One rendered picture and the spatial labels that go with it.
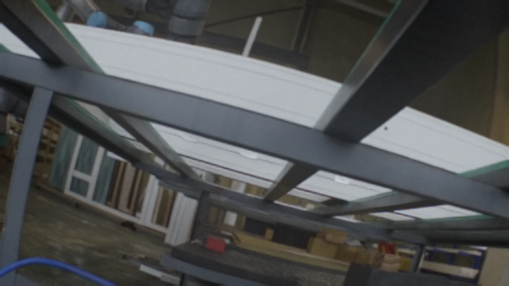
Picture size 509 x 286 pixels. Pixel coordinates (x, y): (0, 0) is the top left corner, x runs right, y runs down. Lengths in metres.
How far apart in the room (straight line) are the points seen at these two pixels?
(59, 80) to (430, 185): 0.43
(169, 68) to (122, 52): 0.09
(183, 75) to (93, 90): 0.23
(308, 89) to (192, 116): 0.26
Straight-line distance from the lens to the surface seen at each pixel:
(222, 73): 0.79
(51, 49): 0.57
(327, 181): 1.81
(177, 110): 0.57
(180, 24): 1.35
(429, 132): 0.81
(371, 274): 1.04
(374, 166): 0.57
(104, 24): 1.98
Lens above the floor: 0.72
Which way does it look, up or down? 8 degrees up
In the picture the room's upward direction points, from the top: 16 degrees clockwise
